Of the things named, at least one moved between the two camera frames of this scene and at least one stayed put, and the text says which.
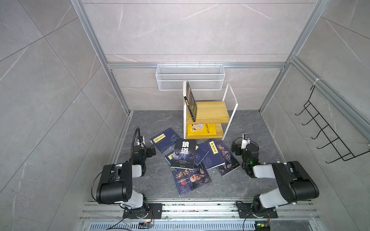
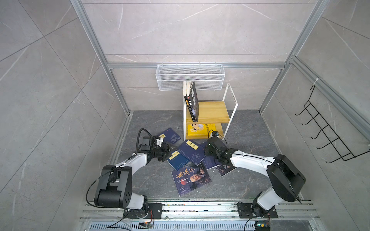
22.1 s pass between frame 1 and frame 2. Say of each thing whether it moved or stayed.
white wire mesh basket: stayed
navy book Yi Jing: stayed
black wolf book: moved
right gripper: moved
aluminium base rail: stayed
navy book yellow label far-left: stayed
